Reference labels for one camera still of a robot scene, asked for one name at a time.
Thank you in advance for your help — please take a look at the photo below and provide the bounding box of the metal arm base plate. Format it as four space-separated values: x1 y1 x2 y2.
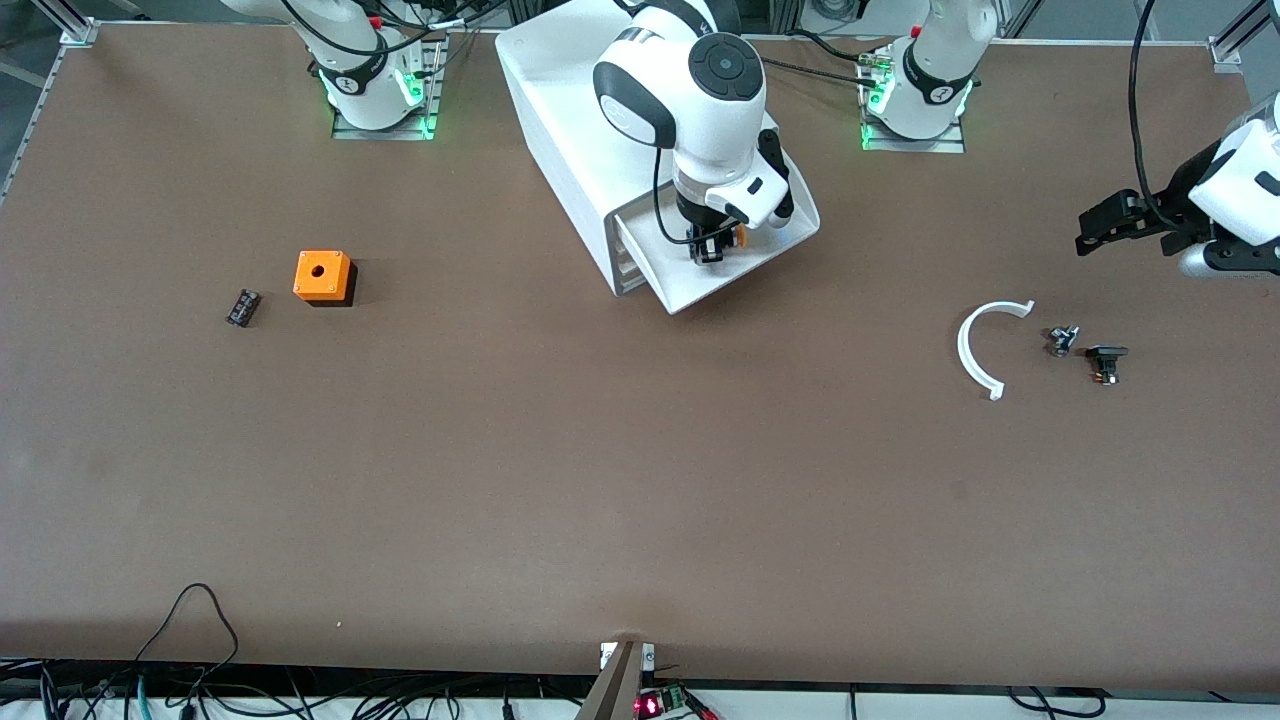
862 45 966 154
332 38 446 141

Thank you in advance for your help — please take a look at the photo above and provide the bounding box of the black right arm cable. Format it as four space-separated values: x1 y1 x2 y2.
652 148 701 246

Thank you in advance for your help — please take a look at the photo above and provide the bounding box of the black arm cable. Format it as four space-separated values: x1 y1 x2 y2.
1128 0 1176 231
652 148 701 246

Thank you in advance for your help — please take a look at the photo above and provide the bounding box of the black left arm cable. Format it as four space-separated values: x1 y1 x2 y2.
1128 0 1176 231

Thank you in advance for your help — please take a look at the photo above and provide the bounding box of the white half ring clamp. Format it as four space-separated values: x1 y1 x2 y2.
957 299 1037 402

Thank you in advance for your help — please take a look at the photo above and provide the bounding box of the black table cable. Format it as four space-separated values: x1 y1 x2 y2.
765 55 881 86
788 30 886 66

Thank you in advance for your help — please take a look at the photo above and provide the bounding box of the black switch contact block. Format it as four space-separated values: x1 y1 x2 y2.
1085 344 1130 387

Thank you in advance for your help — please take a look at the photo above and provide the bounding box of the orange box with hole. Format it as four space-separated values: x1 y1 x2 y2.
292 249 357 308

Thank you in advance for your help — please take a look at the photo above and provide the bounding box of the black looped cable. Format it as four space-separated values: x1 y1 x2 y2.
130 583 241 691

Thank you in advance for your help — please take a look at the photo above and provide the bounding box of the camera stand post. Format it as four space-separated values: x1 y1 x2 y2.
575 640 657 720

